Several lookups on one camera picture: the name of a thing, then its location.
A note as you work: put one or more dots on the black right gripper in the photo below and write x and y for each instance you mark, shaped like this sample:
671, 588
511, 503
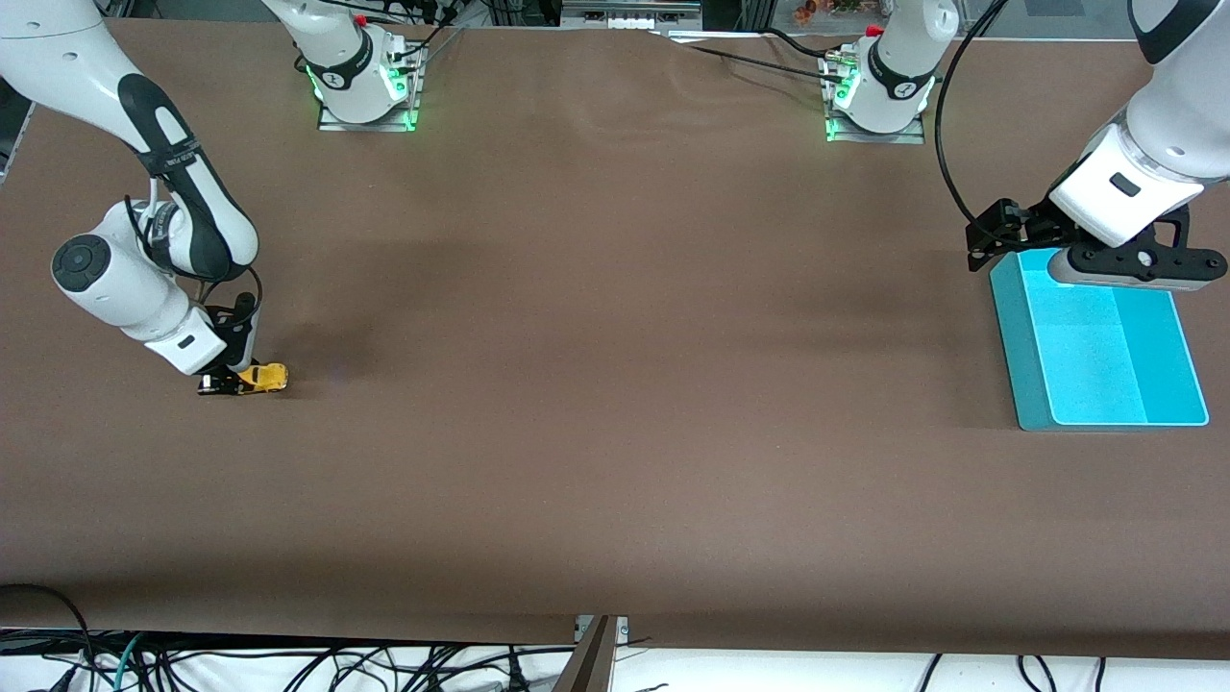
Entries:
237, 338

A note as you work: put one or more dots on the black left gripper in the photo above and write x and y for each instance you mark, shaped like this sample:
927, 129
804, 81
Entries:
1028, 227

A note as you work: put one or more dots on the yellow beetle toy car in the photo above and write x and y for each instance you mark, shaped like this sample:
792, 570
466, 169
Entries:
269, 378

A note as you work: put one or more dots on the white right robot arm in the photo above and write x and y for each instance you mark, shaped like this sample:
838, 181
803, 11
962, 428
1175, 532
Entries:
96, 58

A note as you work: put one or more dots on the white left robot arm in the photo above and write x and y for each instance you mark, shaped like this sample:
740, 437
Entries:
1172, 115

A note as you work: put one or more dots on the cyan plastic bin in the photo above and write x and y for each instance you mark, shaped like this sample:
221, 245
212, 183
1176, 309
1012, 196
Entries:
1095, 365

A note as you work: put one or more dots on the orange background object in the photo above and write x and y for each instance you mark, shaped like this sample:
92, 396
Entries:
805, 12

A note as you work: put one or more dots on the white flat strip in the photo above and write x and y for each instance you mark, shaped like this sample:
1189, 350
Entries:
716, 37

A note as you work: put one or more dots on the brown table cover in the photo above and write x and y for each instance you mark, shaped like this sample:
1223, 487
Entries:
615, 432

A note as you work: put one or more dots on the white connector block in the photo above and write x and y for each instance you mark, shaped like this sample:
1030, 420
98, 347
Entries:
634, 23

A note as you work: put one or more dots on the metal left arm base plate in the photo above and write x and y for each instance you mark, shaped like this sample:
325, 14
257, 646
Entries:
903, 138

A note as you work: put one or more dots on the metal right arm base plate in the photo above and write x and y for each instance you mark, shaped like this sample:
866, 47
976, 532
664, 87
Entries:
336, 126

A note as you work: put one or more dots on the silver aluminium frame rail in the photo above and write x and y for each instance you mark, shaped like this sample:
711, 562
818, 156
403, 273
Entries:
673, 10

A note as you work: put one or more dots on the grey frame beam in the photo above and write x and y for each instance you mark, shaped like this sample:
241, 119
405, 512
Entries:
588, 668

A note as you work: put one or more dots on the silver corner bracket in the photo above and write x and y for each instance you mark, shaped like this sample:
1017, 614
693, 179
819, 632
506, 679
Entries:
623, 630

